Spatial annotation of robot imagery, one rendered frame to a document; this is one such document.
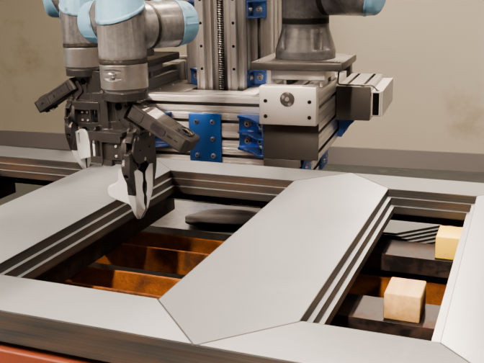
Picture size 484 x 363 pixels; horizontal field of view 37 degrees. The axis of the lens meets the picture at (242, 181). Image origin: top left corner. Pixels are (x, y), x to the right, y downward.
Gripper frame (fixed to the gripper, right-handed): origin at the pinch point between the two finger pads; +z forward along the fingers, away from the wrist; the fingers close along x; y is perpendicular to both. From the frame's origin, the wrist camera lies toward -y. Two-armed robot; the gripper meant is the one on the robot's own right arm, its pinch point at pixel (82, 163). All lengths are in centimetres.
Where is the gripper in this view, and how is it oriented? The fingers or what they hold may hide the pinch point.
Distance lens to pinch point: 155.8
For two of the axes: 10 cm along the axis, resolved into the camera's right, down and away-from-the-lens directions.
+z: 0.2, 9.6, 2.7
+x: 3.6, -2.6, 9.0
